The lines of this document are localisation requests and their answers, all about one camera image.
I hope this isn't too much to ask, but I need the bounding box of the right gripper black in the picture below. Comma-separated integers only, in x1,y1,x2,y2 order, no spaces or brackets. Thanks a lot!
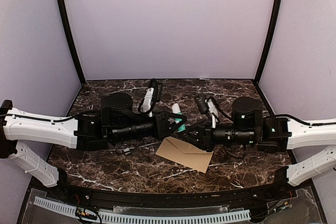
178,118,256,152

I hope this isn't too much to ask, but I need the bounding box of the green white glue stick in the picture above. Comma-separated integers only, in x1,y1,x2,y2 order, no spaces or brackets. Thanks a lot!
172,103,186,133

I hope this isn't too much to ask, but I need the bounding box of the brown paper envelope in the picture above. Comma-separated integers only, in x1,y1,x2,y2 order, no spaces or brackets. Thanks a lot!
155,137,213,173

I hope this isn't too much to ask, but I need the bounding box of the small grey glue cap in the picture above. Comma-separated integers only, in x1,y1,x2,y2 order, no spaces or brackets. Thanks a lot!
122,148,131,155

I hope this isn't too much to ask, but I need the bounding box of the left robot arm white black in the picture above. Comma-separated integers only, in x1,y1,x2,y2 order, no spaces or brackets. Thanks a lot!
1,92,187,201

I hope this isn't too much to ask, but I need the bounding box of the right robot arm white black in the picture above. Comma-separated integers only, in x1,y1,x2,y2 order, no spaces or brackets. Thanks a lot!
178,95,335,200

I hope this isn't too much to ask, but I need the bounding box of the black front table rail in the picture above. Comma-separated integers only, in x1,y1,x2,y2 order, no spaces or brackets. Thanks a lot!
31,174,297,209

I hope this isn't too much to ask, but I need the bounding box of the white slotted cable duct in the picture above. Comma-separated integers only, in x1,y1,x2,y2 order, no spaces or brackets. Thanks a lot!
33,196,251,223

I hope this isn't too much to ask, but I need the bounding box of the black frame post left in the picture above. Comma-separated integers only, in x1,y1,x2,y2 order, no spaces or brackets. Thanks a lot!
57,0,86,85

